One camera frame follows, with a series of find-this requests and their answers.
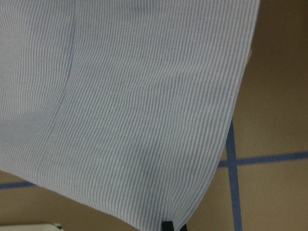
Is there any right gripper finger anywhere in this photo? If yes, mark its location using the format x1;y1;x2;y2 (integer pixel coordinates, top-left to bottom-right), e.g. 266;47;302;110
161;221;187;231

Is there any blue striped button shirt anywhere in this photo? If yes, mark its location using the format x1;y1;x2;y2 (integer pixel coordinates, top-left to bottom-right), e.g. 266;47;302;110
0;0;260;231

